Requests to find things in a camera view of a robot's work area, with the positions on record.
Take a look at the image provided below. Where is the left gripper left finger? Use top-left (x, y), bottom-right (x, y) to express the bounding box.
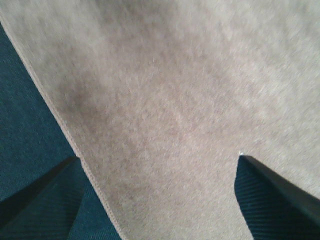
top-left (0, 157), bottom-right (86, 240)

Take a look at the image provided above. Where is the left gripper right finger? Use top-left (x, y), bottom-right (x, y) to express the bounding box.
top-left (234, 155), bottom-right (320, 240)

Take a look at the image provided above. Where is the brown microfiber towel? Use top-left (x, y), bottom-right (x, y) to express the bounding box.
top-left (0, 0), bottom-right (320, 240)

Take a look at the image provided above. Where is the black table cloth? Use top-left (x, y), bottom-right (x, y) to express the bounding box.
top-left (0, 30), bottom-right (119, 240)

